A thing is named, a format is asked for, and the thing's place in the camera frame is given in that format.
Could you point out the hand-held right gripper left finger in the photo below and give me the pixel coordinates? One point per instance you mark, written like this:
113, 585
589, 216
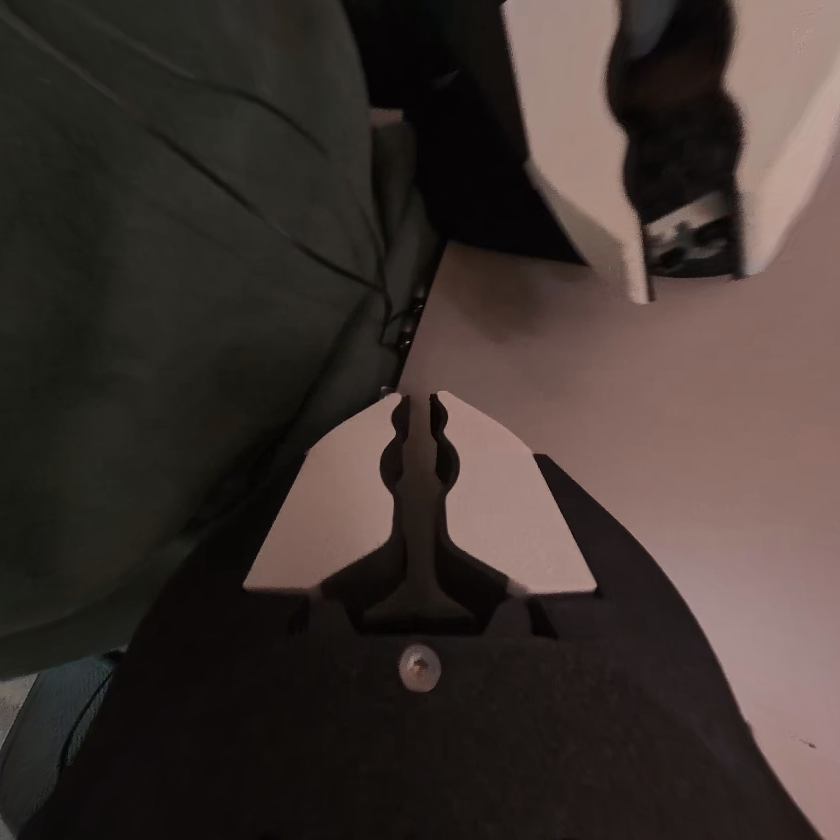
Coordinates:
328, 525

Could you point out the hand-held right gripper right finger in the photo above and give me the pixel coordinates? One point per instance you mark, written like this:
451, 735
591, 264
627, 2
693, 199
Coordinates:
512, 525

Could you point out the black quilted wrist pad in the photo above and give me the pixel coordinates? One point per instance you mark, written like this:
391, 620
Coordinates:
472, 164

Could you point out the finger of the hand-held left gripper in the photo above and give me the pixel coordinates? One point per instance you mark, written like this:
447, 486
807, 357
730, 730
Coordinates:
564, 131
787, 98

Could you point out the person's green sweatshirt torso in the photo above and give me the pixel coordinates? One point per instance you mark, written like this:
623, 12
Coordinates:
164, 328

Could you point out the grey desk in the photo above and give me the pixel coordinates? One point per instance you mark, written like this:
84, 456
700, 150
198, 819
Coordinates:
656, 426

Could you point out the dark toy brick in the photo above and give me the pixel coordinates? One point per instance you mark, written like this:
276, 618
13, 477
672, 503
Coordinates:
689, 253

